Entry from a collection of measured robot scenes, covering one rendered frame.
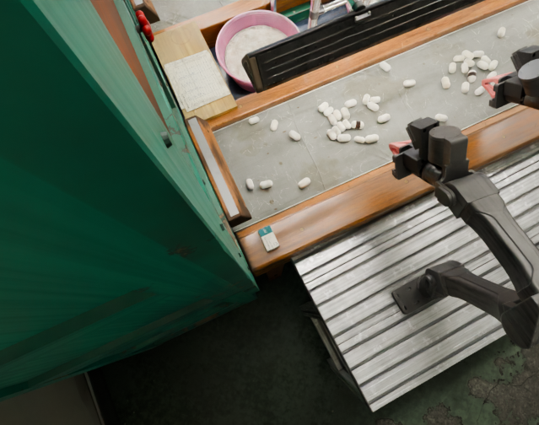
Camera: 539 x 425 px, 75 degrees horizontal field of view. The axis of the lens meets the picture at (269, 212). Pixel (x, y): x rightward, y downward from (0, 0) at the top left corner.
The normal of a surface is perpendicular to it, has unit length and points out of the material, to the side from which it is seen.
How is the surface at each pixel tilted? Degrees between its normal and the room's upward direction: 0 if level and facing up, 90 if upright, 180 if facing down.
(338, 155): 0
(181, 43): 0
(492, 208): 17
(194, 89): 0
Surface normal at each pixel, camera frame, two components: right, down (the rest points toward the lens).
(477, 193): -0.11, -0.52
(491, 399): -0.01, -0.25
